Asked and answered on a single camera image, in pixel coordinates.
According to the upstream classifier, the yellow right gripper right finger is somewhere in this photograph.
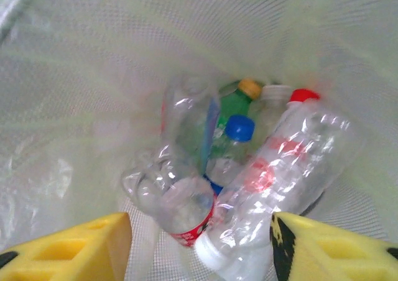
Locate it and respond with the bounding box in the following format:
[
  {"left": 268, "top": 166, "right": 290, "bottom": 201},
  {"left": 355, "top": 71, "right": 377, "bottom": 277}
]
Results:
[{"left": 269, "top": 211, "right": 398, "bottom": 281}]

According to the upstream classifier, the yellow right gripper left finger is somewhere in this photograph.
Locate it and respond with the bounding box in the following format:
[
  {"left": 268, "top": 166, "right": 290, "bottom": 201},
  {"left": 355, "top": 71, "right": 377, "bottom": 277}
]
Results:
[{"left": 0, "top": 211, "right": 134, "bottom": 281}]

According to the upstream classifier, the clear bottle red white label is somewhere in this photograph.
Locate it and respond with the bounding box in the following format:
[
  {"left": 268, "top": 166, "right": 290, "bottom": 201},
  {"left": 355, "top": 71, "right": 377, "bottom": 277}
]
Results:
[{"left": 194, "top": 102, "right": 360, "bottom": 281}]

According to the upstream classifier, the small clear bottle blue cap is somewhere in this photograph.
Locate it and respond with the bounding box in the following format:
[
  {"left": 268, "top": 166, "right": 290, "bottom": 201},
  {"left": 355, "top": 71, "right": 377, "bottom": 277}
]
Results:
[{"left": 205, "top": 114, "right": 256, "bottom": 185}]

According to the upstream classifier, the red cap white label bottle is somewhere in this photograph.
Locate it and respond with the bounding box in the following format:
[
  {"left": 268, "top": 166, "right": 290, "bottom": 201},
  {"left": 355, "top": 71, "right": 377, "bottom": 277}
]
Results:
[{"left": 287, "top": 88, "right": 322, "bottom": 105}]

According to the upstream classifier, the clear tea bottle butterfly label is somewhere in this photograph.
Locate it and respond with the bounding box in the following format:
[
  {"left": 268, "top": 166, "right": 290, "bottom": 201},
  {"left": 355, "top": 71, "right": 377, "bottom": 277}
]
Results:
[{"left": 248, "top": 84, "right": 295, "bottom": 129}]

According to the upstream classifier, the green bottle yellow cap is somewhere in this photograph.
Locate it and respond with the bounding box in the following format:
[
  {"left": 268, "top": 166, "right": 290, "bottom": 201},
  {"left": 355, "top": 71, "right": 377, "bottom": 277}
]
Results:
[{"left": 217, "top": 78, "right": 262, "bottom": 129}]

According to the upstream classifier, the blue label blue cap bottle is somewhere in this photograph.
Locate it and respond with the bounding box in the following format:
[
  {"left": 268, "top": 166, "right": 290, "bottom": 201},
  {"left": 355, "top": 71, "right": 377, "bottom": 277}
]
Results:
[{"left": 160, "top": 74, "right": 223, "bottom": 195}]

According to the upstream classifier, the pale green bin liner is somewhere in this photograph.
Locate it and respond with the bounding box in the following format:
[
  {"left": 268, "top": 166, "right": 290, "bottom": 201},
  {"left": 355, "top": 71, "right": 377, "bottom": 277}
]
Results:
[{"left": 0, "top": 0, "right": 398, "bottom": 281}]

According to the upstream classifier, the grey mesh waste bin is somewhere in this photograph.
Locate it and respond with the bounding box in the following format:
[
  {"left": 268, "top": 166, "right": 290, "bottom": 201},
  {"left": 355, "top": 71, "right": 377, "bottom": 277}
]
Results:
[{"left": 0, "top": 0, "right": 398, "bottom": 281}]

